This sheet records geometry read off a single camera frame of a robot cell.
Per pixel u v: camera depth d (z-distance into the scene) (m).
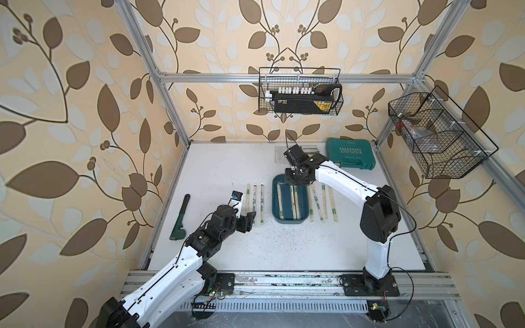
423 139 0.70
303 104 0.84
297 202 0.96
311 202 0.96
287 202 0.89
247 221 0.71
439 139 0.77
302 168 0.64
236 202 0.70
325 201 0.96
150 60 0.85
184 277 0.51
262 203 0.96
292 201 0.86
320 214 0.92
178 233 0.85
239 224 0.71
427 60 0.84
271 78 0.91
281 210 0.94
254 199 0.97
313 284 0.75
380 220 0.49
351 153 1.09
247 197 0.99
